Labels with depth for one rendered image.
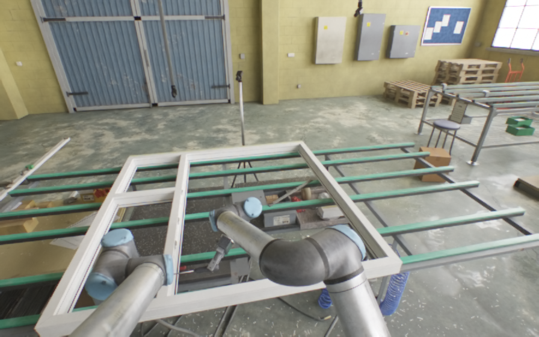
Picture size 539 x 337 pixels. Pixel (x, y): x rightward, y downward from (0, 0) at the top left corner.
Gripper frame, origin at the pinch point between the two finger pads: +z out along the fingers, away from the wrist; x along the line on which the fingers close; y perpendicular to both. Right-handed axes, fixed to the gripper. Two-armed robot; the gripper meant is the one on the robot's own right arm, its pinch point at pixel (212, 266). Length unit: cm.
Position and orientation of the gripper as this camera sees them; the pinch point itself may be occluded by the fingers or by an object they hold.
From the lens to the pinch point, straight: 133.4
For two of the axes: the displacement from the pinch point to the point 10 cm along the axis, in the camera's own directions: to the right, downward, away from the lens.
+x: 1.1, -4.7, -8.7
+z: -4.5, 7.6, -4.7
